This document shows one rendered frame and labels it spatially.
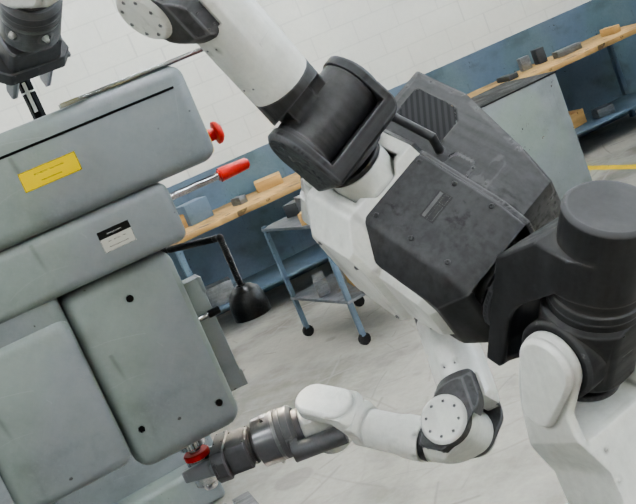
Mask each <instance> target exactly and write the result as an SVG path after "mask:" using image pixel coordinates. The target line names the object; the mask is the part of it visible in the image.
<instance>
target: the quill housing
mask: <svg viewBox="0 0 636 504"><path fill-rule="evenodd" d="M57 300H58V302H59V304H60V306H61V308H62V310H63V312H64V314H65V316H66V318H67V320H68V322H69V325H70V326H71V328H72V331H73V333H74V335H75V337H76V339H77V341H78V343H79V345H80V347H81V349H82V351H83V353H84V355H85V358H86V360H87V362H88V364H89V366H90V368H91V370H92V372H93V374H94V376H95V378H96V380H97V382H98V384H99V387H100V389H101V391H102V393H103V395H104V397H105V399H106V401H107V403H108V405H109V407H110V409H111V411H112V414H113V416H114V418H115V420H116V422H117V424H118V426H119V428H120V430H121V432H122V434H123V436H124V438H125V440H126V443H127V445H128V447H129V449H130V452H131V454H132V456H133V457H134V458H135V460H136V461H138V462H139V463H141V464H144V465H152V464H155V463H157V462H159V461H161V460H163V459H165V458H167V457H168V456H170V455H172V454H174V453H176V452H178V451H180V450H182V449H184V448H185V447H187V446H189V445H191V444H193V443H195V442H197V441H199V440H201V439H202V438H204V437H206V436H208V435H210V434H212V433H214V432H216V431H218V430H220V429H221V428H223V427H225V426H227V425H229V424H230V423H232V422H233V421H234V419H235V418H236V416H237V413H238V407H237V403H236V401H235V398H234V396H233V394H232V392H231V390H230V387H229V385H228V383H227V381H226V378H225V376H224V374H223V372H222V370H221V367H220V365H219V363H218V361H217V358H216V356H215V354H214V352H213V350H212V347H211V345H210V343H209V341H208V339H207V336H206V334H205V332H204V330H203V327H202V325H201V323H200V321H199V319H198V316H197V314H196V312H195V310H194V308H193V305H192V303H191V301H190V299H189V296H188V294H187V292H186V290H185V288H184V285H183V283H182V281H181V279H180V276H179V274H178V272H177V270H176V268H175V265H174V263H173V261H172V259H171V258H170V256H169V255H167V254H166V253H164V252H162V251H158V252H155V253H153V254H151V255H149V256H147V257H145V258H142V259H140V260H138V261H136V262H134V263H132V264H129V265H127V266H125V267H123V268H121V269H119V270H116V271H114V272H112V273H110V274H108V275H106V276H103V277H101V278H99V279H97V280H95V281H92V282H90V283H88V284H86V285H84V286H82V287H79V288H77V289H75V290H73V291H71V292H69V293H66V294H64V295H62V296H60V297H58V298H57Z"/></svg>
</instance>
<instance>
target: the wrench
mask: <svg viewBox="0 0 636 504"><path fill-rule="evenodd" d="M201 52H203V50H202V49H201V48H198V49H195V50H193V51H190V52H187V53H185V54H183V55H180V56H178V57H175V58H173V59H170V60H168V61H165V62H163V63H160V64H158V65H155V66H153V67H150V68H148V69H145V70H143V71H140V72H138V73H135V74H133V75H130V76H128V77H126V78H123V79H121V80H120V79H119V80H118V81H116V82H115V81H114V82H113V83H111V84H108V85H106V86H103V87H101V88H99V89H96V90H94V91H91V92H89V93H86V94H83V95H80V96H79V97H75V98H73V99H70V100H68V101H65V102H63V103H60V105H58V106H59V108H60V109H62V108H64V107H67V106H69V105H72V104H74V103H77V102H79V101H82V100H84V99H87V98H89V97H92V96H94V95H97V94H99V93H102V92H104V91H107V90H109V89H112V88H114V87H117V86H119V85H122V84H124V83H127V82H129V81H132V80H134V79H137V78H139V77H142V76H144V75H147V74H149V73H151V72H154V71H156V70H159V69H161V68H164V67H167V66H169V65H172V64H174V63H177V62H179V61H182V60H184V59H186V58H189V57H191V56H194V55H196V54H199V53H201Z"/></svg>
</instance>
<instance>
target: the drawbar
mask: <svg viewBox="0 0 636 504"><path fill-rule="evenodd" d="M24 82H25V84H26V86H27V88H28V90H29V91H30V90H33V89H34V87H33V85H32V83H31V81H30V79H29V80H26V81H24ZM24 82H21V83H24ZM21 83H20V84H19V89H20V92H21V94H23V93H25V91H24V88H23V86H22V84H21ZM30 94H31V97H32V99H33V101H34V103H35V105H36V107H37V109H38V112H34V110H33V108H32V106H31V103H30V101H29V99H28V97H27V95H26V94H25V95H23V98H24V100H25V102H26V104H27V106H28V109H29V111H30V113H31V115H32V117H33V119H34V120H35V119H37V118H40V117H42V116H45V115H46V113H45V111H44V109H43V107H42V104H41V102H40V100H39V98H38V96H37V94H36V92H35V91H33V92H30Z"/></svg>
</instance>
